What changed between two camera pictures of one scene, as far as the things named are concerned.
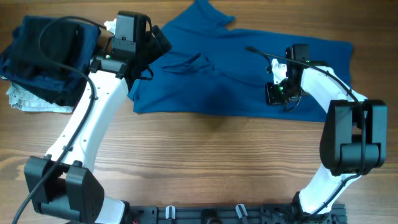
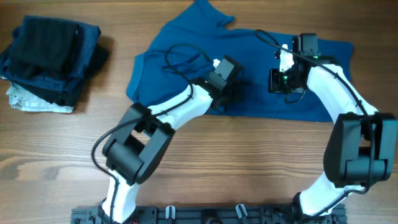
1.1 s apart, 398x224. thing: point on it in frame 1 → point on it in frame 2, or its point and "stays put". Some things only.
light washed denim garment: x=20 y=99 stays put
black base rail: x=231 y=214 stays put
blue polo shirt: x=211 y=70 stays put
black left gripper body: x=152 y=49 → x=234 y=90
